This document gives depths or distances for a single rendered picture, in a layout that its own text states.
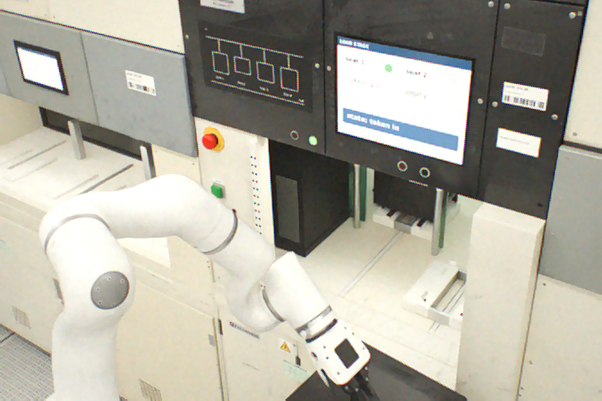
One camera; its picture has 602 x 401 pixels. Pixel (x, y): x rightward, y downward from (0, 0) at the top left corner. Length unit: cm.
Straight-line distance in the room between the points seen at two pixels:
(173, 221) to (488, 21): 63
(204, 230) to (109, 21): 86
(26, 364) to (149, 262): 117
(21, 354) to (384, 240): 178
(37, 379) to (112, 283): 217
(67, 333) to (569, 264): 89
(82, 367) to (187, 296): 102
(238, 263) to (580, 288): 64
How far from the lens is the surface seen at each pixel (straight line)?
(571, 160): 130
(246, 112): 164
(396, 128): 142
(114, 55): 189
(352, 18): 139
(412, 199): 215
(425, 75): 135
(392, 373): 152
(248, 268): 124
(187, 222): 112
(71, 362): 119
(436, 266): 205
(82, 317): 107
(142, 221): 111
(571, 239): 138
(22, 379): 322
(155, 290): 229
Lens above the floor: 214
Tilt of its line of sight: 30 degrees down
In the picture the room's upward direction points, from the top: 2 degrees counter-clockwise
